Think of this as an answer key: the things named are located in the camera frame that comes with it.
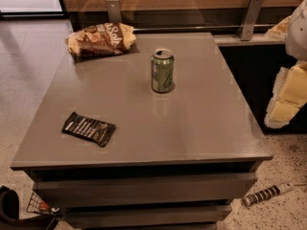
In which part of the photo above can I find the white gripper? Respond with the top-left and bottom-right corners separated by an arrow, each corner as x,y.
264,0 -> 307,128

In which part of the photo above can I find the black rxbar chocolate wrapper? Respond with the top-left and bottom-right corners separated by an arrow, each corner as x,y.
61,112 -> 116,148

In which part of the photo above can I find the brown chip bag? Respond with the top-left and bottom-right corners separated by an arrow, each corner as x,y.
65,23 -> 136,57

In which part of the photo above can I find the green soda can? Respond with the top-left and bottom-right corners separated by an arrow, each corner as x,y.
151,48 -> 175,93

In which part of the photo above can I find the striped white tool on floor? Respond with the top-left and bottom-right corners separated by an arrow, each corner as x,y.
242,182 -> 295,207

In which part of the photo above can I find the grey drawer cabinet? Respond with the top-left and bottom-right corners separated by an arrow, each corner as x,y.
12,34 -> 272,230

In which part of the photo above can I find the black curved object on floor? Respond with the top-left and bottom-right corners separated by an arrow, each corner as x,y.
0,185 -> 60,230

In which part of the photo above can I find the right metal wall bracket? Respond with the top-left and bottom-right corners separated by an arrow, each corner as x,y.
238,0 -> 264,41

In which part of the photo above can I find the metal wall bracket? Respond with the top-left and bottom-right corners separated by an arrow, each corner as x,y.
238,0 -> 264,41
106,0 -> 122,23

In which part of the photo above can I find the left metal wall bracket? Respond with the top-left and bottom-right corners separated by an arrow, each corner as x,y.
106,0 -> 122,23

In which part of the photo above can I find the wire basket on floor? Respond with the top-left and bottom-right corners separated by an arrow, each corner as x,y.
26,192 -> 60,215

